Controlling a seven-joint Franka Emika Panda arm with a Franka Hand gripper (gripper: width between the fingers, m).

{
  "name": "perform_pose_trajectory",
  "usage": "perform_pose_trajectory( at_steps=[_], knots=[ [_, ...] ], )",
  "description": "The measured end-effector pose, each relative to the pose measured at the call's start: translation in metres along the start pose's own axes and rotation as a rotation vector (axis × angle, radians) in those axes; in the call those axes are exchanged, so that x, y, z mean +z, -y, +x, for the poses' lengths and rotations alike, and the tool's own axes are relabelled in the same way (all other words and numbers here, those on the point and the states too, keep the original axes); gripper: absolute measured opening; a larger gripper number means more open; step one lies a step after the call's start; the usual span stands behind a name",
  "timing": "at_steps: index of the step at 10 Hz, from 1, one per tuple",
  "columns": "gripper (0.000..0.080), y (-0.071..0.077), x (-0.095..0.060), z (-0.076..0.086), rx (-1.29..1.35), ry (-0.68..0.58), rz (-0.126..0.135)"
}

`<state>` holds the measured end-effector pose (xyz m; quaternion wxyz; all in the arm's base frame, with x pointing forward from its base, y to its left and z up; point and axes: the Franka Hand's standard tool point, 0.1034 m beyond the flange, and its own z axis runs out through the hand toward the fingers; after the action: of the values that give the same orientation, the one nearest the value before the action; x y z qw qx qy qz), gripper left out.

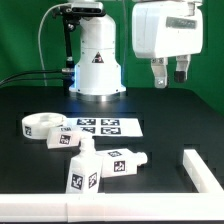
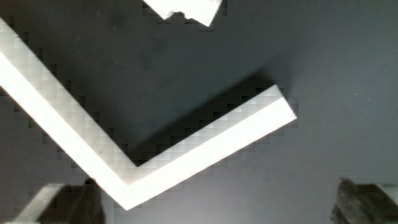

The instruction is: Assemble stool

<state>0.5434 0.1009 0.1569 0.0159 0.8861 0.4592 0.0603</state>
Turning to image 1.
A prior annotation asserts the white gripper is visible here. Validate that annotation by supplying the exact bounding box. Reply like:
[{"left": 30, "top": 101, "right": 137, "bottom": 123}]
[{"left": 132, "top": 4, "right": 203, "bottom": 88}]

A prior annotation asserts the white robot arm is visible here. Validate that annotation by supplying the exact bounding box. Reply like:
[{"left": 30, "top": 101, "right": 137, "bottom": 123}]
[{"left": 69, "top": 0, "right": 203, "bottom": 102}]

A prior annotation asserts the white marker tag sheet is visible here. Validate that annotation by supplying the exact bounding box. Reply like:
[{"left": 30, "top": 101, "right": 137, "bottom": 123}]
[{"left": 67, "top": 117, "right": 143, "bottom": 137}]

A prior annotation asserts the white L-shaped fence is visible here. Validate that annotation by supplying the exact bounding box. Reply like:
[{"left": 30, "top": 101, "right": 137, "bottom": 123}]
[{"left": 0, "top": 149, "right": 224, "bottom": 223}]

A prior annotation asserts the black cable lower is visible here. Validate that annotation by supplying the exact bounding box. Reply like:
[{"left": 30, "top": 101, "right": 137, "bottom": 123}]
[{"left": 0, "top": 75, "right": 74, "bottom": 88}]

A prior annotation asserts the black cable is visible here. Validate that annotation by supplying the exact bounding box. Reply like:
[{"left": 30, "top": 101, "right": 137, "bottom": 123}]
[
  {"left": 0, "top": 75, "right": 74, "bottom": 88},
  {"left": 0, "top": 68, "right": 75, "bottom": 84}
]

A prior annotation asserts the black camera on stand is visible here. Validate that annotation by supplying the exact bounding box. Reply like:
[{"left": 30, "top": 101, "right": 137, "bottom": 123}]
[{"left": 55, "top": 0, "right": 106, "bottom": 17}]

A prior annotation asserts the black camera stand pole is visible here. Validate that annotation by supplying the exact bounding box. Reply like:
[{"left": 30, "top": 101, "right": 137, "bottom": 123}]
[{"left": 63, "top": 17, "right": 74, "bottom": 69}]

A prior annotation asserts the grey camera cable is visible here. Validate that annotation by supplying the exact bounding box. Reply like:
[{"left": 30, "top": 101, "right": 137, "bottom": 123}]
[{"left": 37, "top": 3, "right": 72, "bottom": 87}]

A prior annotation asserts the black cable upper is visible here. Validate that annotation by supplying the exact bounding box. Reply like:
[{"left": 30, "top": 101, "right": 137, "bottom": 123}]
[{"left": 0, "top": 68, "right": 75, "bottom": 84}]

